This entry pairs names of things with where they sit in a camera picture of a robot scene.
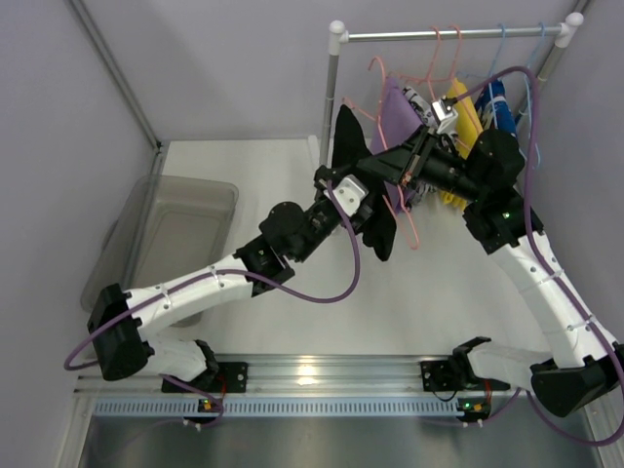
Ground pink hanger of black trousers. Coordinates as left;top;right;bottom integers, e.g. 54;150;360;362
341;56;420;251

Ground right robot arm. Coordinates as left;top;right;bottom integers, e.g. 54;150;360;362
356;128;623;417

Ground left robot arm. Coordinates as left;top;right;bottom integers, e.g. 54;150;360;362
87;164;393;391

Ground purple trousers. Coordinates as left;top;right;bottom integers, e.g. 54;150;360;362
370;77;422;205

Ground yellow trousers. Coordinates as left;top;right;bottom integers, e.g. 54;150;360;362
440;97;484;212

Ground black white print trousers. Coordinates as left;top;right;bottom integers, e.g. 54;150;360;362
402;85;440;196

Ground light blue hanger with trousers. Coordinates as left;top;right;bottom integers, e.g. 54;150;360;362
457;22;513;133

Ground blue white print trousers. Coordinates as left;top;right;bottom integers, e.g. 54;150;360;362
475;80;518;137

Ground pink hanger of purple trousers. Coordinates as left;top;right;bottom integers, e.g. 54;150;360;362
388;71;454;86

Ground empty light blue hanger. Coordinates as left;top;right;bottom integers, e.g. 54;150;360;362
500;22;545;170

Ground white metal clothes rack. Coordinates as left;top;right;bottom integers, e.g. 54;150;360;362
319;11;584;165

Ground grey plastic bin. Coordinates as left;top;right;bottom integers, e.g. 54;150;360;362
81;175;239;312

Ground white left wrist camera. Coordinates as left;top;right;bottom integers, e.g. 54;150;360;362
331;175;369;217

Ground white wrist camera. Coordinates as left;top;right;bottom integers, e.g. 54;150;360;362
431;97;459;136
331;175;369;217

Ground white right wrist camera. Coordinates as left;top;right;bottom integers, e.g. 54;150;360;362
431;97;459;136

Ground aluminium mounting rail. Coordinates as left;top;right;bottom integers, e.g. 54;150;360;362
73;354;605;397

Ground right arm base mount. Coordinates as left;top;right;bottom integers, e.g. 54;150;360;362
419;358;511;393

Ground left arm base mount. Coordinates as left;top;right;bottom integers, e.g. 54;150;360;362
187;362;249;394

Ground blue slotted cable duct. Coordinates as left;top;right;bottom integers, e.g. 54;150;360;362
93;397;464;418

